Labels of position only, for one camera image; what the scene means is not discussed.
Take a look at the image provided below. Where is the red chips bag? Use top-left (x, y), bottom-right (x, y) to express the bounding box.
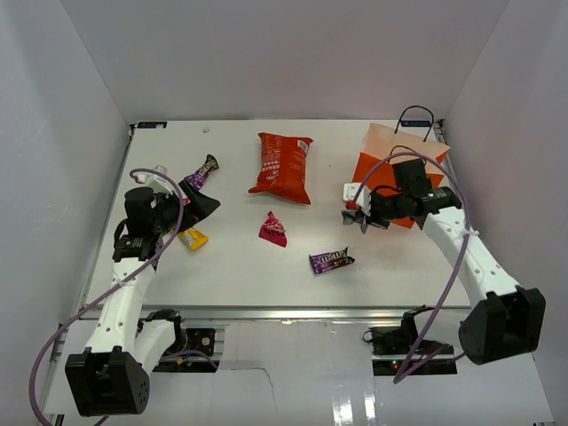
top-left (248, 132), bottom-right (313, 205)

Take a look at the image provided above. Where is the pink candy packet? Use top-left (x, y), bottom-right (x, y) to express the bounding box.
top-left (258, 211), bottom-right (288, 248)

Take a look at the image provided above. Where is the orange paper bag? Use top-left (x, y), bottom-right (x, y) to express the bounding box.
top-left (350, 105), bottom-right (452, 230)

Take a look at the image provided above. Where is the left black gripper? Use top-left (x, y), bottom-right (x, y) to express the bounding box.
top-left (151, 180), bottom-right (219, 236)

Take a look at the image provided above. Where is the purple candy bar wrapper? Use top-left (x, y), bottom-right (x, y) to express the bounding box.
top-left (184, 154), bottom-right (219, 191)

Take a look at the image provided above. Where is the yellow snack packet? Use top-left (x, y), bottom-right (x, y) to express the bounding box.
top-left (177, 228), bottom-right (209, 251)

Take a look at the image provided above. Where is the left blue table label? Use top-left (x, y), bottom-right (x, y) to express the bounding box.
top-left (136, 121), bottom-right (168, 130)

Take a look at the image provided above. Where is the blue table label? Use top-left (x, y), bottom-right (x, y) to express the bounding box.
top-left (136, 121), bottom-right (168, 130)
top-left (400, 120), bottom-right (431, 128)

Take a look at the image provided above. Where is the purple m&m's packet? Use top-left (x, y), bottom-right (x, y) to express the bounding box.
top-left (309, 248), bottom-right (355, 275)

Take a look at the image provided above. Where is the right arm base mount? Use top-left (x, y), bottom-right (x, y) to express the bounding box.
top-left (361, 319), bottom-right (458, 377)

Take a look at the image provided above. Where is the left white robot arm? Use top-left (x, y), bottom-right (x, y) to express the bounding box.
top-left (65, 181), bottom-right (220, 417)

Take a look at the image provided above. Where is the right blue table label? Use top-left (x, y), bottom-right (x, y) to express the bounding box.
top-left (400, 120), bottom-right (431, 128)

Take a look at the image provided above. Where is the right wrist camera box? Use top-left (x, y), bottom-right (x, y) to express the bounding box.
top-left (343, 183), bottom-right (371, 216)

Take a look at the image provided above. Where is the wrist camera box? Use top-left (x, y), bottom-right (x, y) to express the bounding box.
top-left (137, 165), bottom-right (174, 195)
top-left (343, 183), bottom-right (371, 216)

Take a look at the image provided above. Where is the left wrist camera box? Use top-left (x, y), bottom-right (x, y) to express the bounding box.
top-left (137, 165), bottom-right (174, 195)

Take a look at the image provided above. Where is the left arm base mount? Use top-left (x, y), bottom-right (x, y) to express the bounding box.
top-left (154, 328), bottom-right (219, 374)

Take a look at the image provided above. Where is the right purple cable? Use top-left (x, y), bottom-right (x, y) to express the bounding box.
top-left (350, 151), bottom-right (472, 384)

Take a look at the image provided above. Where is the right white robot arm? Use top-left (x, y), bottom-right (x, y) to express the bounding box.
top-left (342, 152), bottom-right (546, 365)

